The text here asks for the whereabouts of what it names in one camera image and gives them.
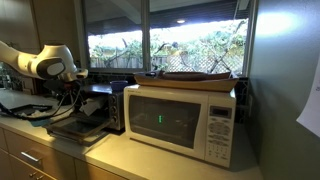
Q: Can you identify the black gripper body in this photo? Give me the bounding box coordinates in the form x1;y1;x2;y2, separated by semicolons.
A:
66;80;86;103

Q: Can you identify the grey toaster oven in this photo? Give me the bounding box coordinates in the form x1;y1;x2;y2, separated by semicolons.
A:
74;83;126;132

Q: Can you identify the toaster oven glass door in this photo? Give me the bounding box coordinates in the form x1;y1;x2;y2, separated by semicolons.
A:
43;113;111;146

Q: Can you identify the dark blue plastic bowl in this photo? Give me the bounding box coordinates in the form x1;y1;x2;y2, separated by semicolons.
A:
109;80;129;93

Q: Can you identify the crumpled white napkin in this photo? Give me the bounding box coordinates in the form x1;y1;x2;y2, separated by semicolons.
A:
18;109;51;120

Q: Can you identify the white microwave oven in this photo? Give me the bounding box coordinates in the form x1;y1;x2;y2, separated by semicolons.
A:
123;83;238;169

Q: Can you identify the black baking tray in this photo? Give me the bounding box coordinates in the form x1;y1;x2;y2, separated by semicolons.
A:
6;103;54;118

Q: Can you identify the wooden base cabinet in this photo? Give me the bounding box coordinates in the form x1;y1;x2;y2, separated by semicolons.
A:
0;126;129;180

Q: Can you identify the wooden serving tray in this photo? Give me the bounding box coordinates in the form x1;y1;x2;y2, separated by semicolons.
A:
133;72;240;93

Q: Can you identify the dark brown wooden dish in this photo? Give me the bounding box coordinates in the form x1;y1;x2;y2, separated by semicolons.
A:
144;69;233;82

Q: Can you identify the white paper sheet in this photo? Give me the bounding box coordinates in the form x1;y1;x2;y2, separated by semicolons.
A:
296;54;320;138

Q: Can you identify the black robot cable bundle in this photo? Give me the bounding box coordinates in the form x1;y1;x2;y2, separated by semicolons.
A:
0;81;83;122

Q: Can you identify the silver drawer handle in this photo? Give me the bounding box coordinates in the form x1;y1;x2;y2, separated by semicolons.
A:
20;151;41;163

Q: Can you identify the wooden wall cabinet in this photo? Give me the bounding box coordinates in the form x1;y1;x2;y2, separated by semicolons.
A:
0;0;81;56

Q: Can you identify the window with dark frame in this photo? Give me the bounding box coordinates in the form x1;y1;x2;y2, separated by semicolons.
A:
74;0;259;78

